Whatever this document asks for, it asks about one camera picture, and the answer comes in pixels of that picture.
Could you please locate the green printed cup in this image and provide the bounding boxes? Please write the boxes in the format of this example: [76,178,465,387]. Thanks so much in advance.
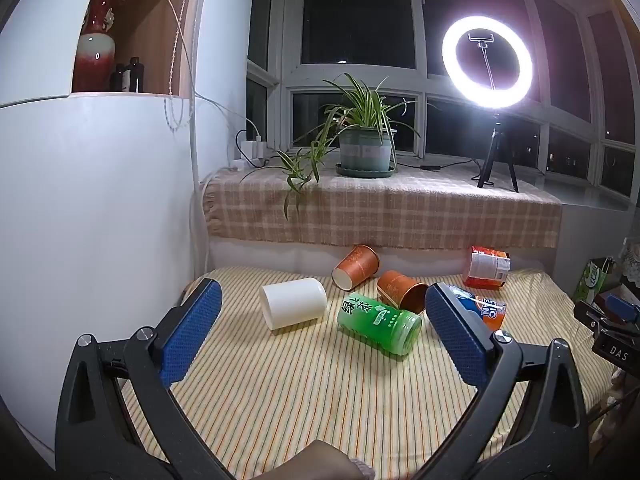
[336,291,424,357]

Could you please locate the black cable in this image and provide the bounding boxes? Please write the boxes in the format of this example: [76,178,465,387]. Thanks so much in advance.
[394,157,482,172]

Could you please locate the white cabinet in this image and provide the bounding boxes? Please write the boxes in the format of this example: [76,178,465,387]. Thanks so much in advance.
[0,0,261,466]

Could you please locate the orange and blue cup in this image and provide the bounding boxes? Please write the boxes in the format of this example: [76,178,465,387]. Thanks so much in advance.
[449,286,507,332]

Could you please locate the white power adapters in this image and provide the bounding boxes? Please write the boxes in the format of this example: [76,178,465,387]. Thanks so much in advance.
[235,119,269,169]

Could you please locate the green plant saucer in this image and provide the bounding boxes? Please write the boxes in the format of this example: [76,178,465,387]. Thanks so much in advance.
[335,162,397,180]

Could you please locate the white cup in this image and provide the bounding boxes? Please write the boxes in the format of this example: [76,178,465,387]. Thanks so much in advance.
[260,277,329,331]

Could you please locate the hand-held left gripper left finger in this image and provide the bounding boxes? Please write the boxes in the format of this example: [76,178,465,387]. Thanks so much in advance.
[55,277,236,480]

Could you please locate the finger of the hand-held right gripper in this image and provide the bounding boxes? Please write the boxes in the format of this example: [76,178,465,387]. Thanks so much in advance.
[606,295,640,325]
[573,301,617,337]

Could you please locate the red white snack carton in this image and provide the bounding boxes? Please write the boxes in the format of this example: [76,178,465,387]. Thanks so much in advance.
[462,245,512,291]

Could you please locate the black tripod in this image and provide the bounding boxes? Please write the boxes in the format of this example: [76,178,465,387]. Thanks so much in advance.
[476,109,521,194]

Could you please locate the checked cloth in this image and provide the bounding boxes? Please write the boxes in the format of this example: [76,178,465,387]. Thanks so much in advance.
[202,164,564,251]

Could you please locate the striped bed sheet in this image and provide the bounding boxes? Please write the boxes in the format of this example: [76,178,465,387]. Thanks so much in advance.
[119,264,619,480]

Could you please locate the green paper bag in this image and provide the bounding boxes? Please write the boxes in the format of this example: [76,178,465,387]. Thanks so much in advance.
[572,257,619,305]

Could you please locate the person's knee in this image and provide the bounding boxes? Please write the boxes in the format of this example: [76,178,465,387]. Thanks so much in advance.
[254,439,377,480]

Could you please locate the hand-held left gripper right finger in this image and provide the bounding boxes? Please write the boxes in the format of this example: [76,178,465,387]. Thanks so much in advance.
[415,282,589,480]

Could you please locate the orange paper cup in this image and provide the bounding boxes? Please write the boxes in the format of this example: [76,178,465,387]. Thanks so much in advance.
[377,270,430,316]
[332,244,381,291]

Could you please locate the ring light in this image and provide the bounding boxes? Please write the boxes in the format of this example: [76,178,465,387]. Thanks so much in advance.
[441,15,534,109]

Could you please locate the potted spider plant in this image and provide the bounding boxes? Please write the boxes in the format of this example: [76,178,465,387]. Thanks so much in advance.
[240,72,437,221]

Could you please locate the red and white vase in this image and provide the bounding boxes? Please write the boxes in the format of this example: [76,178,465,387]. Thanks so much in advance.
[72,0,126,93]

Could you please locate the white window frame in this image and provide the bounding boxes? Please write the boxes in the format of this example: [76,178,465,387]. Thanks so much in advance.
[246,0,640,202]

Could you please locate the white cable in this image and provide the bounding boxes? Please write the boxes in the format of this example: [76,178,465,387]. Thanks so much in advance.
[144,0,251,133]

